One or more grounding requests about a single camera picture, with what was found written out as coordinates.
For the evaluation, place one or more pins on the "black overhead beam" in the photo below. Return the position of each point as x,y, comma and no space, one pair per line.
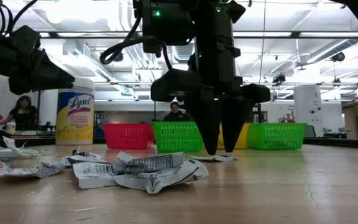
275,35

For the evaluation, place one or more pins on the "white square pillar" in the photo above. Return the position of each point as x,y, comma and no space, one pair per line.
308,109

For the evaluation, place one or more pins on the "yellow Lysol wipes canister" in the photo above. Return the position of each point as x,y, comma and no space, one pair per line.
75,124

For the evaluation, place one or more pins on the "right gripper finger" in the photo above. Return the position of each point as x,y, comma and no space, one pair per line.
233,124
210,124

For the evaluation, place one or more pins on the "black ceiling spotlight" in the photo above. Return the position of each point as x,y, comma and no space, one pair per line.
119,57
279,78
338,57

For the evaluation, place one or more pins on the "yellow plastic basket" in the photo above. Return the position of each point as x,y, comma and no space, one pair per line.
242,137

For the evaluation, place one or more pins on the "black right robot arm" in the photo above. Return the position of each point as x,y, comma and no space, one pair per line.
216,37

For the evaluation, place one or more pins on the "green plastic basket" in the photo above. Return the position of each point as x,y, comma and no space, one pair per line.
275,137
176,137

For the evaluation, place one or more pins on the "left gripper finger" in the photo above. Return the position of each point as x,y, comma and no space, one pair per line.
53,77

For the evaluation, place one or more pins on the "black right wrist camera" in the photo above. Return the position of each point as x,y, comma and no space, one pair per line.
176,85

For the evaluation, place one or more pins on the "person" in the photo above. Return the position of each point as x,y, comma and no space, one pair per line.
23,116
176,116

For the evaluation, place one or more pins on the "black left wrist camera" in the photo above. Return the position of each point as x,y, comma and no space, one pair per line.
25,39

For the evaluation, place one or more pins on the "red plastic basket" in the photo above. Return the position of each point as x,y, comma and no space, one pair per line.
126,135

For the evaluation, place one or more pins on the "black metal rack frame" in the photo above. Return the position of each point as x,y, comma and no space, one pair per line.
38,105

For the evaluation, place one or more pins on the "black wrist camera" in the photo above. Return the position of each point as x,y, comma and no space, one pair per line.
176,85
25,39

